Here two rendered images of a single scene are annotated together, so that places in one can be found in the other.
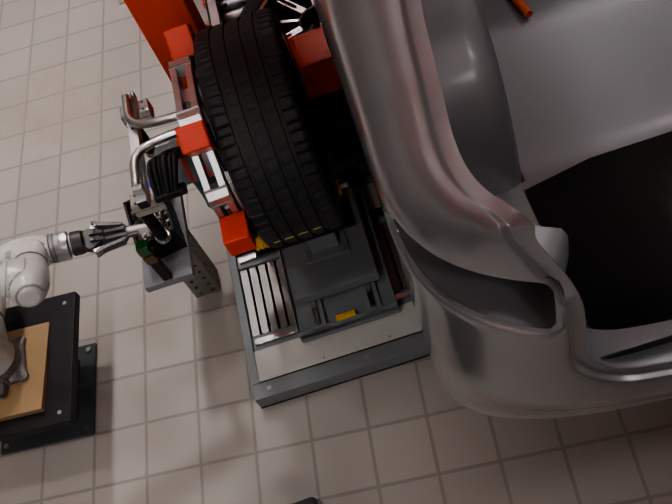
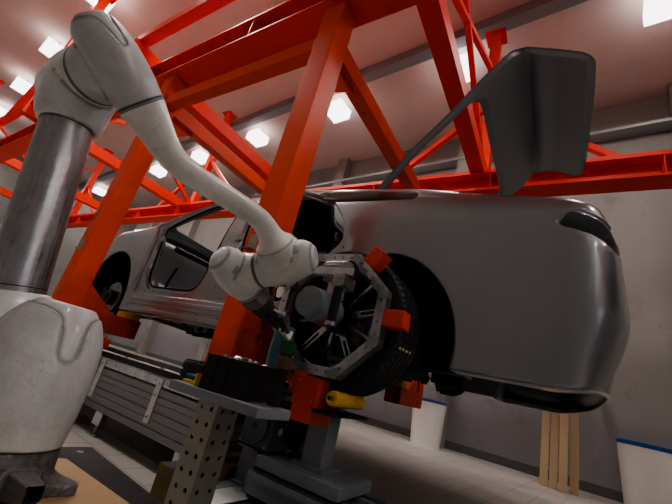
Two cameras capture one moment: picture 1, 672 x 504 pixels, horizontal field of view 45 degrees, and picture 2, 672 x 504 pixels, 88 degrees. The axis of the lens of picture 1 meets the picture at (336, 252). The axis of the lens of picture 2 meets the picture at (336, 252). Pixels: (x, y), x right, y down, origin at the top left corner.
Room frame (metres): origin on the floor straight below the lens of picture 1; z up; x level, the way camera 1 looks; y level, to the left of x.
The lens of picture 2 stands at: (0.96, 1.59, 0.57)
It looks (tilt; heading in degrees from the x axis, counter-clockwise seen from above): 20 degrees up; 297
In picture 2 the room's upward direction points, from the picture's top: 14 degrees clockwise
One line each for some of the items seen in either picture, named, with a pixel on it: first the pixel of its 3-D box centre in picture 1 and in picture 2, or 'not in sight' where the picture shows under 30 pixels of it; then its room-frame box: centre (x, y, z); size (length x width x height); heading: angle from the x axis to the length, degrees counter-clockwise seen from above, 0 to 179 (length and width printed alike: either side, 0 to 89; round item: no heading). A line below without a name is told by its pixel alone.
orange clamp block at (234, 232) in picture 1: (237, 233); (396, 320); (1.33, 0.22, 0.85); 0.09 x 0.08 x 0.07; 173
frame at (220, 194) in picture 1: (218, 148); (329, 312); (1.65, 0.19, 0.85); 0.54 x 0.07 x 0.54; 173
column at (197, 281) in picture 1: (186, 257); (198, 469); (1.82, 0.51, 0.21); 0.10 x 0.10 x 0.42; 83
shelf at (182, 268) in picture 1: (163, 231); (227, 398); (1.79, 0.52, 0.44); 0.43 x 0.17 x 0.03; 173
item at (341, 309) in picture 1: (333, 264); (319, 497); (1.58, 0.03, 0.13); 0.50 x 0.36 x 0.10; 173
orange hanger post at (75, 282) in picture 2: not in sight; (122, 184); (4.03, -0.05, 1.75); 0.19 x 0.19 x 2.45; 83
